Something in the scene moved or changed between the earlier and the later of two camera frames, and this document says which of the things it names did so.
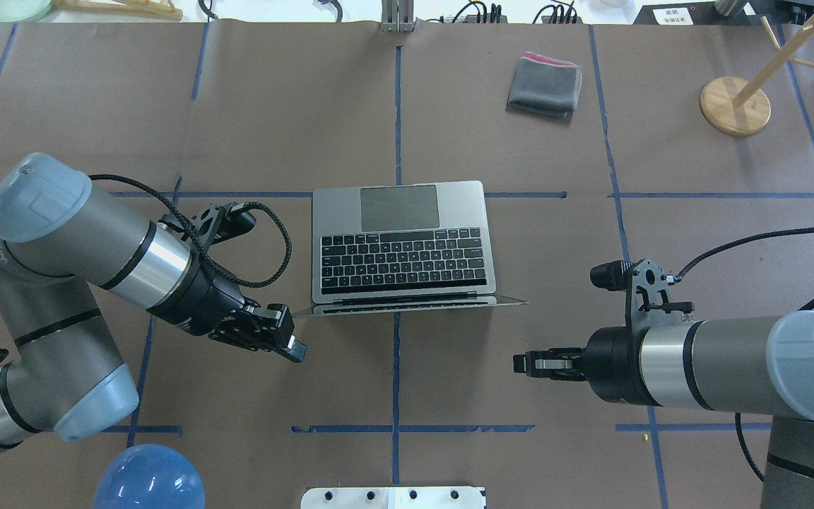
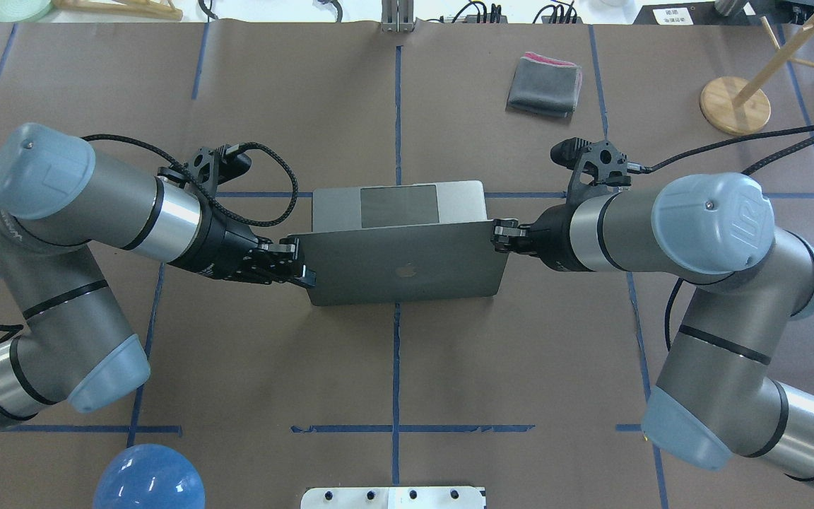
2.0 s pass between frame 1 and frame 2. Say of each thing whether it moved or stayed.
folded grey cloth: stayed
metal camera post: stayed
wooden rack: stayed
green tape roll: stayed
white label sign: stayed
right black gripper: moved
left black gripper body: moved
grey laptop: moved
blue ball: stayed
